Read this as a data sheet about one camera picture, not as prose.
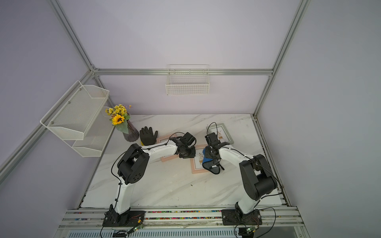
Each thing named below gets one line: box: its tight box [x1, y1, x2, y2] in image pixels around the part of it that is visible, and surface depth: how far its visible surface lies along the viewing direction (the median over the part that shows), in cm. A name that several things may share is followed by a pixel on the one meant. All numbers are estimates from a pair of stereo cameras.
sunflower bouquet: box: [105, 104, 132, 134], surface depth 88 cm
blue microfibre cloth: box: [202, 148, 221, 175], surface depth 90 cm
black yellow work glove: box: [139, 125, 158, 146], surface depth 108 cm
